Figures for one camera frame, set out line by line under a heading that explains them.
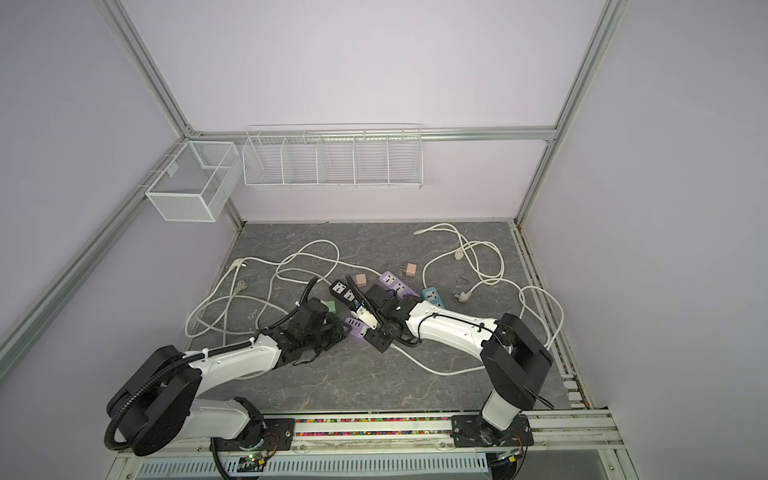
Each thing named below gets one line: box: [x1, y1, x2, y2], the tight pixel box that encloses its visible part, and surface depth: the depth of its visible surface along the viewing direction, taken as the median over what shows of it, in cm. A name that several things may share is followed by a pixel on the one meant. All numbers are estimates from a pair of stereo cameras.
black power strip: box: [329, 280, 358, 310], surface depth 99 cm
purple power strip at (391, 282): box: [378, 271, 420, 298], surface depth 103 cm
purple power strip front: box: [344, 316, 368, 340], surface depth 91 cm
